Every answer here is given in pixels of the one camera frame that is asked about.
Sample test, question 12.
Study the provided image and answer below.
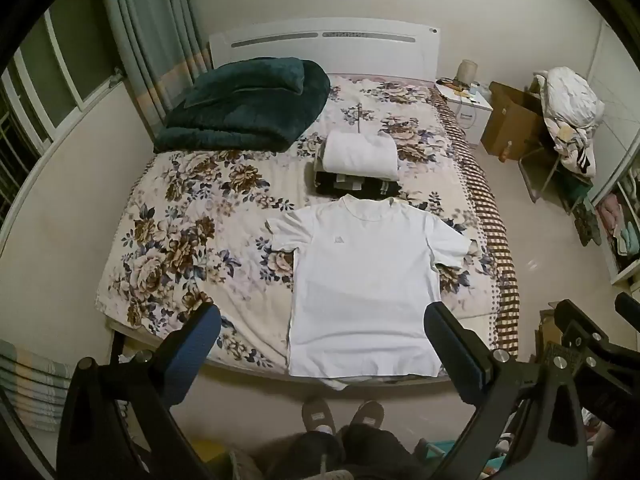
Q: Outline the person's left grey slipper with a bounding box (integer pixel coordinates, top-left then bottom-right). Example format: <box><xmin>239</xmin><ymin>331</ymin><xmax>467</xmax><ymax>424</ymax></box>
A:
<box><xmin>301</xmin><ymin>397</ymin><xmax>337</xmax><ymax>434</ymax></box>

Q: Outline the person's right grey slipper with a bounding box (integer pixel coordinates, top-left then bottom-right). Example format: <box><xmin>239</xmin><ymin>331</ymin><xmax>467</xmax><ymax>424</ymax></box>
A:
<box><xmin>349</xmin><ymin>400</ymin><xmax>386</xmax><ymax>434</ymax></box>

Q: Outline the white headboard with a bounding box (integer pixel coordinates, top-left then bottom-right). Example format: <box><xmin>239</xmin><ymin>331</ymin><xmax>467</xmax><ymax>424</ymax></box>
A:
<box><xmin>208</xmin><ymin>18</ymin><xmax>441</xmax><ymax>82</ymax></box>

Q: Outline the bed with floral sheet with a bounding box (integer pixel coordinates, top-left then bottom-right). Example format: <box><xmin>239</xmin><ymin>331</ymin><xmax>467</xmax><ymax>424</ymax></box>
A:
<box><xmin>95</xmin><ymin>72</ymin><xmax>521</xmax><ymax>386</ymax></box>

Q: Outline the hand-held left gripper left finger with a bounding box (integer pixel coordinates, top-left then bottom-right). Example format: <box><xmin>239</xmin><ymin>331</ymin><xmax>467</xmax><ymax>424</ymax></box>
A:
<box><xmin>56</xmin><ymin>302</ymin><xmax>223</xmax><ymax>480</ymax></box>

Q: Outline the pile of clothes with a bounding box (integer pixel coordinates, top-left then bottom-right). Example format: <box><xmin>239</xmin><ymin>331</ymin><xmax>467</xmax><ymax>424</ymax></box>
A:
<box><xmin>531</xmin><ymin>66</ymin><xmax>606</xmax><ymax>179</ymax></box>

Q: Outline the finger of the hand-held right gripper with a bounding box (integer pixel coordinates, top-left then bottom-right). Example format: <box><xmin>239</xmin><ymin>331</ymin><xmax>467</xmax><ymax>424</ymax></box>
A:
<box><xmin>614</xmin><ymin>292</ymin><xmax>640</xmax><ymax>322</ymax></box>
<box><xmin>554</xmin><ymin>299</ymin><xmax>640</xmax><ymax>361</ymax></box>

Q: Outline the person's leg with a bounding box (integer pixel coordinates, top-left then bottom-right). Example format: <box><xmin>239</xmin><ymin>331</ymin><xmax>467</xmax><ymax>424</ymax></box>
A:
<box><xmin>340</xmin><ymin>422</ymin><xmax>417</xmax><ymax>480</ymax></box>
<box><xmin>269</xmin><ymin>429</ymin><xmax>346</xmax><ymax>480</ymax></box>

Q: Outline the window with white frame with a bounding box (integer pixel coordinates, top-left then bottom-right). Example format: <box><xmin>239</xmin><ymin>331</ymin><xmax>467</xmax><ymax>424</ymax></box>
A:
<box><xmin>0</xmin><ymin>7</ymin><xmax>124</xmax><ymax>233</ymax></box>

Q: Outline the dark green folded blanket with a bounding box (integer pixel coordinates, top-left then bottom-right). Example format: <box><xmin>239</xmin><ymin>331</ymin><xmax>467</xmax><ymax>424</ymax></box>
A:
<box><xmin>152</xmin><ymin>58</ymin><xmax>331</xmax><ymax>155</ymax></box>

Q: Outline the person's right leg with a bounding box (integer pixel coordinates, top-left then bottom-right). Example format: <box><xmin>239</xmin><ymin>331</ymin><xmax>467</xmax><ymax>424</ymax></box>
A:
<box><xmin>340</xmin><ymin>422</ymin><xmax>417</xmax><ymax>480</ymax></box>

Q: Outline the person's grey slipper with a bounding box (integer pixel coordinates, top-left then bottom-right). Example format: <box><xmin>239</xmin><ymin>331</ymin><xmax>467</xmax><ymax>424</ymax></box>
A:
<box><xmin>301</xmin><ymin>397</ymin><xmax>337</xmax><ymax>434</ymax></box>
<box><xmin>349</xmin><ymin>400</ymin><xmax>386</xmax><ymax>434</ymax></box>

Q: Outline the black striped folded garment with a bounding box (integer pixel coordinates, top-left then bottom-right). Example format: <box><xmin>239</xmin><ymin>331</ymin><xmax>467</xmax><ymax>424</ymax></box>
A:
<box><xmin>312</xmin><ymin>157</ymin><xmax>404</xmax><ymax>199</ymax></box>

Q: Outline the white wardrobe with clothes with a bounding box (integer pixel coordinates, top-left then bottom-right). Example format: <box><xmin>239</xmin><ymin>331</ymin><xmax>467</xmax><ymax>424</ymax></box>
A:
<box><xmin>589</xmin><ymin>22</ymin><xmax>640</xmax><ymax>292</ymax></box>

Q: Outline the striped folded cloth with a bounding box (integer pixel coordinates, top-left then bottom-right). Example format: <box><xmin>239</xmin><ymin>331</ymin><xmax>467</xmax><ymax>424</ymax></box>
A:
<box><xmin>0</xmin><ymin>339</ymin><xmax>77</xmax><ymax>434</ymax></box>

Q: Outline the small open cardboard box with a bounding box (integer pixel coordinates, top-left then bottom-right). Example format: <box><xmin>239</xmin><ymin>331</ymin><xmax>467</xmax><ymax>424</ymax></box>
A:
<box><xmin>532</xmin><ymin>300</ymin><xmax>577</xmax><ymax>363</ymax></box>

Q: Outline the white folded garment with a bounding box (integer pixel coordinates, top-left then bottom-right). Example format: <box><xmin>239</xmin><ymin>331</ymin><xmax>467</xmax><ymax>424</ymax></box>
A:
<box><xmin>322</xmin><ymin>130</ymin><xmax>400</xmax><ymax>182</ymax></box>

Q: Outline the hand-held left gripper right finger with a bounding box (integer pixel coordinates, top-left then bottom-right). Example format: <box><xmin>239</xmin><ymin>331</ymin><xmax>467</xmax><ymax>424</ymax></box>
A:
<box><xmin>422</xmin><ymin>302</ymin><xmax>586</xmax><ymax>480</ymax></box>

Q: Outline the large brown cardboard box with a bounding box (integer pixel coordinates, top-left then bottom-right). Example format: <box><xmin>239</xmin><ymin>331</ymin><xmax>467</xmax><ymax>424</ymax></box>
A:
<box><xmin>479</xmin><ymin>81</ymin><xmax>552</xmax><ymax>162</ymax></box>

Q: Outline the metal frame chair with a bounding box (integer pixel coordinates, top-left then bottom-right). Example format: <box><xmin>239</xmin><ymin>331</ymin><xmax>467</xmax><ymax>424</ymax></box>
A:
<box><xmin>517</xmin><ymin>135</ymin><xmax>597</xmax><ymax>212</ymax></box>

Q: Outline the pair of green slippers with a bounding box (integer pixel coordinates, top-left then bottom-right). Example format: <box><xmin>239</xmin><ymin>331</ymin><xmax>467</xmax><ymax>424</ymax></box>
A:
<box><xmin>572</xmin><ymin>200</ymin><xmax>604</xmax><ymax>248</ymax></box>

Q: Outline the white T-shirt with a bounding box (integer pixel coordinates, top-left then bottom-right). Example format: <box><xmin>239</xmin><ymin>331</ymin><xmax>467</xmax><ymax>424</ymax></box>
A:
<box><xmin>265</xmin><ymin>194</ymin><xmax>474</xmax><ymax>392</ymax></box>

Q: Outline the person's left leg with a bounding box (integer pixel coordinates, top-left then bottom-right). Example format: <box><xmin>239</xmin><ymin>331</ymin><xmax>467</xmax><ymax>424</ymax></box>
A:
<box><xmin>269</xmin><ymin>429</ymin><xmax>346</xmax><ymax>480</ymax></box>

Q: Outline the white nightstand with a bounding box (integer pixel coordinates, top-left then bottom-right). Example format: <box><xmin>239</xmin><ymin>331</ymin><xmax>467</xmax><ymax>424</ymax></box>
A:
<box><xmin>434</xmin><ymin>80</ymin><xmax>494</xmax><ymax>132</ymax></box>

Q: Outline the green striped curtain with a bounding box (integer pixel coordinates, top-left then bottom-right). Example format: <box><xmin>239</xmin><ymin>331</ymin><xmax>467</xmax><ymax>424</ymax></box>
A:
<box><xmin>99</xmin><ymin>0</ymin><xmax>214</xmax><ymax>142</ymax></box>

